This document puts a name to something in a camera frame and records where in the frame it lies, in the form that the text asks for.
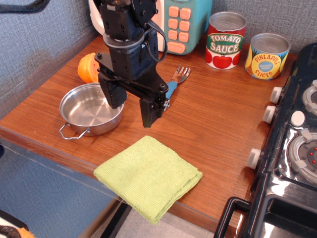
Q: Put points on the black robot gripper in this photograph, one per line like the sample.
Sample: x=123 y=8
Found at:
x=130 y=66

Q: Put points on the green towel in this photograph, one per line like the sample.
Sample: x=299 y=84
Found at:
x=149 y=176

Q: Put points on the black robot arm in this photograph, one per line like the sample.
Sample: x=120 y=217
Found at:
x=131 y=36

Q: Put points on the small steel pot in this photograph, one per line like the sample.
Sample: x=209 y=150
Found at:
x=87 y=112

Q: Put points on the orange plastic fruit half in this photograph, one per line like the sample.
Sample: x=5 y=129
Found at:
x=88 y=68

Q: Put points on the teal toy microwave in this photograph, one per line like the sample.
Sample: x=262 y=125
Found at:
x=180 y=23

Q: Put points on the tomato sauce can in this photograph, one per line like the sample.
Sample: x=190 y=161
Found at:
x=225 y=39

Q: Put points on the pineapple slices can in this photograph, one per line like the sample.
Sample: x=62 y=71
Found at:
x=267 y=56

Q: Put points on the orange black object corner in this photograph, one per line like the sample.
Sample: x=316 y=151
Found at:
x=11 y=227

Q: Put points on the black toy stove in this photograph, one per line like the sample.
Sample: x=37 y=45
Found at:
x=283 y=200

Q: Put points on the blue handled fork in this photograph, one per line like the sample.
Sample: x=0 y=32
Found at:
x=180 y=75

